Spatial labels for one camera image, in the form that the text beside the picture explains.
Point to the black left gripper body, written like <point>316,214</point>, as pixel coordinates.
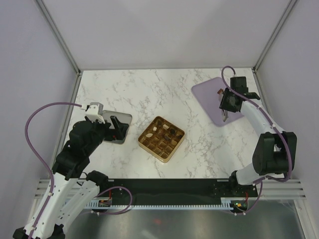
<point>101,132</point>

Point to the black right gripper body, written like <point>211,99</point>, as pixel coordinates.
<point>226,103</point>

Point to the silver tin lid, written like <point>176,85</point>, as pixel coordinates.
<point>124,118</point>

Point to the metal tongs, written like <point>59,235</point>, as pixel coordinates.
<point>223,104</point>

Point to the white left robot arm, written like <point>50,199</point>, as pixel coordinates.
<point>55,214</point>

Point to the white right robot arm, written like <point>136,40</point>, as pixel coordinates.
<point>275,149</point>

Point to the gold chocolate tin box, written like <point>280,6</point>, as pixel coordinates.
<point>157,145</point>

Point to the lavender plastic tray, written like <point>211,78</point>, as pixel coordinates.
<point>207,96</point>

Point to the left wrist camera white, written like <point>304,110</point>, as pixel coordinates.
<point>94,112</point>

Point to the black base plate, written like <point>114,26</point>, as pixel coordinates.
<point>180,191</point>

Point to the white cable duct rail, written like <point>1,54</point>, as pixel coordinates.
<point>222,205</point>

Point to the right aluminium frame post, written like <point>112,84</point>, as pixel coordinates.
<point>275,33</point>

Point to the aluminium frame post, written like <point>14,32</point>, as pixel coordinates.
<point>57,34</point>
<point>275,33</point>

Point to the left aluminium frame post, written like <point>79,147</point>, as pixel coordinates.
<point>57,34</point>

